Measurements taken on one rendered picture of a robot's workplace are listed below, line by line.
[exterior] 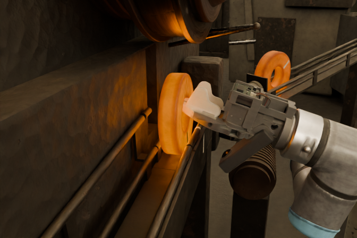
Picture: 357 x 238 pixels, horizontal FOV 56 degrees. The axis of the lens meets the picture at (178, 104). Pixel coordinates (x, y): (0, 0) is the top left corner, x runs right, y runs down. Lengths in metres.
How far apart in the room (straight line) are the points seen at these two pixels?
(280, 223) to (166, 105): 1.12
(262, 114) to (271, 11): 2.71
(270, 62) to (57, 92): 0.77
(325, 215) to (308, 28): 2.67
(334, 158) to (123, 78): 0.36
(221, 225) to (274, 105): 1.00
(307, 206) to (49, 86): 0.49
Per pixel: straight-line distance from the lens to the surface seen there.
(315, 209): 0.67
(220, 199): 1.70
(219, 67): 0.82
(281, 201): 1.74
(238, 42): 0.67
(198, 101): 0.60
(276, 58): 1.07
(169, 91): 0.58
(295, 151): 0.60
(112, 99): 0.49
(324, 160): 0.61
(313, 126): 0.60
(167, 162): 0.64
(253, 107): 0.58
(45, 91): 0.37
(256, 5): 3.31
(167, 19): 0.48
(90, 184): 0.43
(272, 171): 0.96
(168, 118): 0.57
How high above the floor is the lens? 0.98
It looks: 20 degrees down
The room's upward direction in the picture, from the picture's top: straight up
